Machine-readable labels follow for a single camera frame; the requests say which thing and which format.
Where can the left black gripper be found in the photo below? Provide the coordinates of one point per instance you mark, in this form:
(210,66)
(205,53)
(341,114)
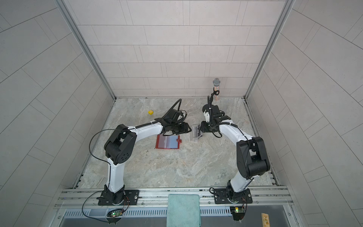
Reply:
(184,128)

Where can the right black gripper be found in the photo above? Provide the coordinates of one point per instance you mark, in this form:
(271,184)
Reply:
(203,127)

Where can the red leather card holder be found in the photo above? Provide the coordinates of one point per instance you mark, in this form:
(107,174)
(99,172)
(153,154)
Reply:
(168,142)

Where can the clear case with credit cards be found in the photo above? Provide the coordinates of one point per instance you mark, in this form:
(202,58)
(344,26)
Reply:
(196,133)

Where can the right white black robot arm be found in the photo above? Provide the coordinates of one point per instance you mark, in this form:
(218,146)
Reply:
(251,155)

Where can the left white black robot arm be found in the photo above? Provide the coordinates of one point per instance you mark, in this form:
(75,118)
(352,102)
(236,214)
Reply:
(120,145)

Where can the black microphone stand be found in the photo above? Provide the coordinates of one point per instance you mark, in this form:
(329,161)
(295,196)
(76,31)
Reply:
(216,91)

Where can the teal folded cloth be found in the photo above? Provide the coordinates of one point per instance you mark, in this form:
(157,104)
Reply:
(183,210)

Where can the right green circuit board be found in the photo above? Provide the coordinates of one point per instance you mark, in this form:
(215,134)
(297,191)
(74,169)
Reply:
(238,213)

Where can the green circuit board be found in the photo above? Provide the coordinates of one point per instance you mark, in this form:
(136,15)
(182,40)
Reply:
(115,213)
(238,213)

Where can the left green circuit board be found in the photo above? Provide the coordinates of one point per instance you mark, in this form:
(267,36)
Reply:
(115,213)

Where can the wooden block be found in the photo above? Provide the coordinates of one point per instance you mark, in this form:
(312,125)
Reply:
(265,220)

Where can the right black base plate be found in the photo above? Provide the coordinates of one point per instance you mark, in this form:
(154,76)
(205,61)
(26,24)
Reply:
(228,196)

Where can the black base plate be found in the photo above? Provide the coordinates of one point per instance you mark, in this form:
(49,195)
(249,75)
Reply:
(228,196)
(124,197)

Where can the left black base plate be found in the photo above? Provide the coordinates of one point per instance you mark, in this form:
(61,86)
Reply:
(124,197)

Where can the aluminium mounting rail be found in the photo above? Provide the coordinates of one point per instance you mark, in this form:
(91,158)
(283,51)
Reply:
(160,197)

